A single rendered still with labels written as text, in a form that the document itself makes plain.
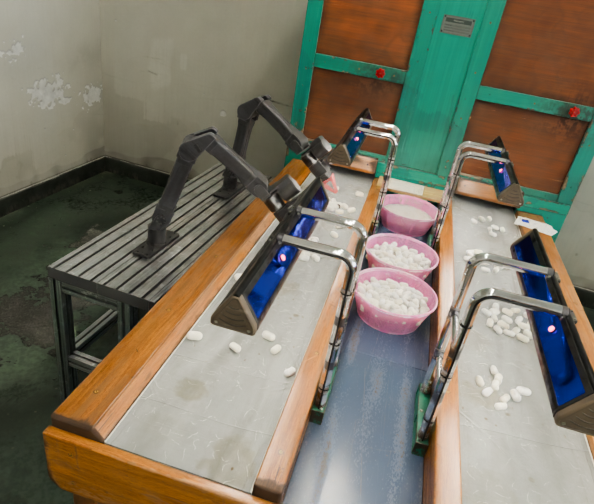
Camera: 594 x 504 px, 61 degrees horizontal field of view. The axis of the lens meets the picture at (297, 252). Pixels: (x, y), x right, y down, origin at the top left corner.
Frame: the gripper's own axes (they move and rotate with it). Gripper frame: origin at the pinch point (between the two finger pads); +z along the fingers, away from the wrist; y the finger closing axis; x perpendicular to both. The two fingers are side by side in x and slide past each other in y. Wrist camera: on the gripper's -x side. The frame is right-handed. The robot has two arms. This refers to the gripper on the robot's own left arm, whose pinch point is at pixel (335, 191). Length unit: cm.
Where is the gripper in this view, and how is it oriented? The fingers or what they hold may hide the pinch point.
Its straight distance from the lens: 210.3
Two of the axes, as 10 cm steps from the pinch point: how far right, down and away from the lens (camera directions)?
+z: 6.3, 7.5, 1.9
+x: -7.3, 5.0, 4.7
